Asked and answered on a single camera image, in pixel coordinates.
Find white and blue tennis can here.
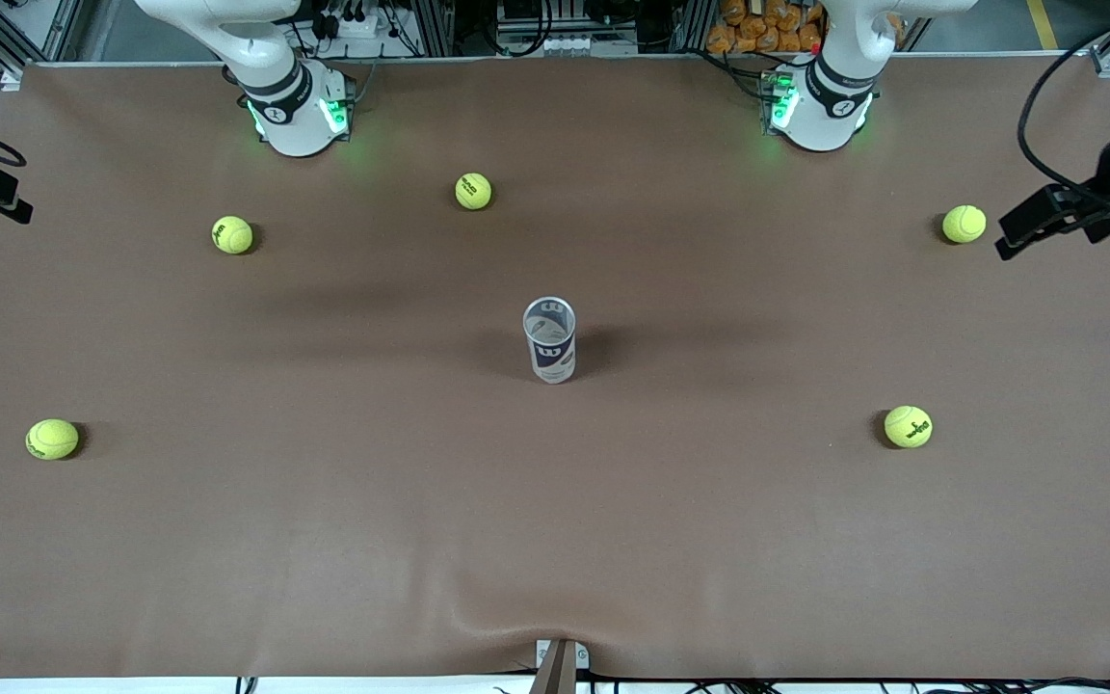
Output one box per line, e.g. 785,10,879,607
522,295,579,386

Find orange packaged items pile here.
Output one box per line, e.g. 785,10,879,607
706,0,824,55

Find white power strip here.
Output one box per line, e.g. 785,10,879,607
324,10,381,40

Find white connector block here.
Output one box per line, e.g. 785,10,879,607
534,34,606,56

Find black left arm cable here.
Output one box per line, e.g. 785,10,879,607
1017,19,1110,218

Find grey table edge bracket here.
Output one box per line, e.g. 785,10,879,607
531,638,592,694

